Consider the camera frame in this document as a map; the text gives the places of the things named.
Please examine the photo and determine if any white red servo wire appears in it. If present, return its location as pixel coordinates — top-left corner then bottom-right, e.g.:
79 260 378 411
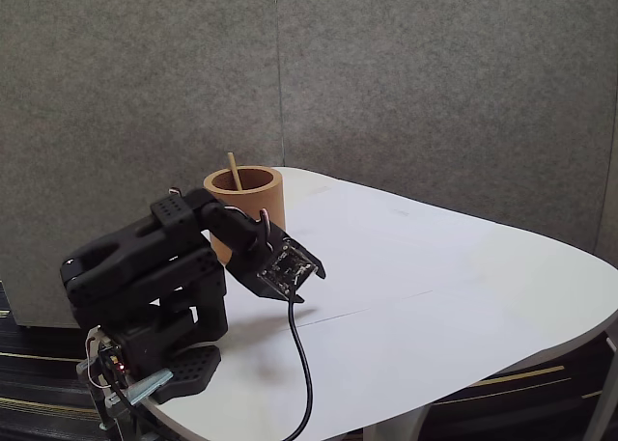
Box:
224 206 272 244

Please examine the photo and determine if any white table leg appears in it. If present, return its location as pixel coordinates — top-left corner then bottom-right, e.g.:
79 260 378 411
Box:
582 332 618 441
362 404 431 441

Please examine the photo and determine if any bare camera circuit board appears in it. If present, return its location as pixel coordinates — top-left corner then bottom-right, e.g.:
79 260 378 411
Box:
257 240 320 298

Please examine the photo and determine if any brown pen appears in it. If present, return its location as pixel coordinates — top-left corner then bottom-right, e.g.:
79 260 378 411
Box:
227 152 243 192

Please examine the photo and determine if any brown cylindrical pen holder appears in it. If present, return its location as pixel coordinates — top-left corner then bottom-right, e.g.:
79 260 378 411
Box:
202 166 288 264

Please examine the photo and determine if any metal table clamp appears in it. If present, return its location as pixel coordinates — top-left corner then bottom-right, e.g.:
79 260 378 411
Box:
98 368 174 432

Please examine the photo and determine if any grey felt partition panel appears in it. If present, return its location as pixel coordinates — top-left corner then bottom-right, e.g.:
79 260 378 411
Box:
0 0 286 329
594 0 618 268
277 0 610 258

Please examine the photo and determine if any black camera cable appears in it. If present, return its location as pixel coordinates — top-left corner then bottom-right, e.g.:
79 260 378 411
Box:
100 295 315 441

